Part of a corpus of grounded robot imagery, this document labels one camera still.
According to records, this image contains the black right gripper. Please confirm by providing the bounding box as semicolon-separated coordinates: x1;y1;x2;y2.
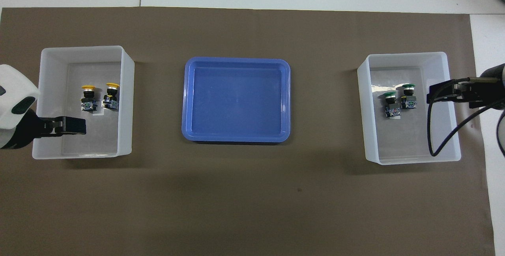
427;77;496;108

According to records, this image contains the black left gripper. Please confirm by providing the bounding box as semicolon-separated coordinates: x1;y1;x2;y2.
0;111;86;149

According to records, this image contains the yellow push button switch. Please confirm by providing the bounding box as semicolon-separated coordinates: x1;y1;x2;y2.
81;85;98;112
103;82;120;110

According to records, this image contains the green push button switch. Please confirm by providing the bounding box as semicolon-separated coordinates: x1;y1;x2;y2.
383;90;402;118
400;84;417;110

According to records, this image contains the translucent white plastic box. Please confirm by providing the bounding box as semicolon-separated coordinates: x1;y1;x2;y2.
357;52;462;166
32;45;135;160

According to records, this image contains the blue plastic tray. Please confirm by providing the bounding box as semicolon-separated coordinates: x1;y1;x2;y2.
181;58;291;143

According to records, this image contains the brown table mat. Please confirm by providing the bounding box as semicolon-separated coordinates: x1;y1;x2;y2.
0;7;496;256

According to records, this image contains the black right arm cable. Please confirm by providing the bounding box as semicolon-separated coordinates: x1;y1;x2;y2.
427;77;505;158

